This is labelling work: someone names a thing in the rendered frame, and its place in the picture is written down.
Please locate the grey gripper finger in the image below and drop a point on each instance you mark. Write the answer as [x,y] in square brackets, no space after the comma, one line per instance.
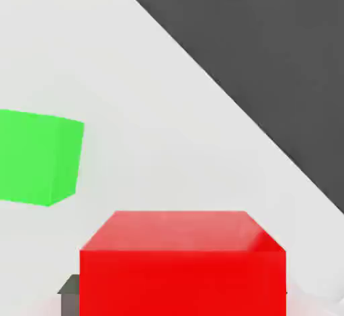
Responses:
[298,304]

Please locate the small red cube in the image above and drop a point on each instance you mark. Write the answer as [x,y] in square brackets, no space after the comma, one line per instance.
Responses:
[182,281]

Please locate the small green cube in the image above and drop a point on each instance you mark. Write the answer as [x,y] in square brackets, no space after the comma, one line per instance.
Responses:
[37,157]

